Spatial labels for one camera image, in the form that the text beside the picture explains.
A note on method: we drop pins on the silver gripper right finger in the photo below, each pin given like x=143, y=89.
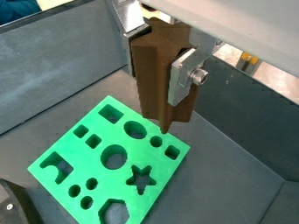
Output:
x=187, y=70

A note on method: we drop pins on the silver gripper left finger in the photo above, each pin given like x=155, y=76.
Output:
x=131, y=25

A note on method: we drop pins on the brown star-shaped block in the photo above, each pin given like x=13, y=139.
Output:
x=153, y=53

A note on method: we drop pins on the black object with screw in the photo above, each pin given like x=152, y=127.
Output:
x=16, y=206

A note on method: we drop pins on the yellow black background fixture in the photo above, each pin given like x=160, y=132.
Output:
x=248, y=63

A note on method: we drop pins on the grey bin side walls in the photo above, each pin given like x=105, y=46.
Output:
x=61, y=61

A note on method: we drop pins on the blue cloth in background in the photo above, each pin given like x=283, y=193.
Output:
x=15, y=9

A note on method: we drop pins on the green shape sorter board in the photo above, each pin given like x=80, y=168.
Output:
x=112, y=160

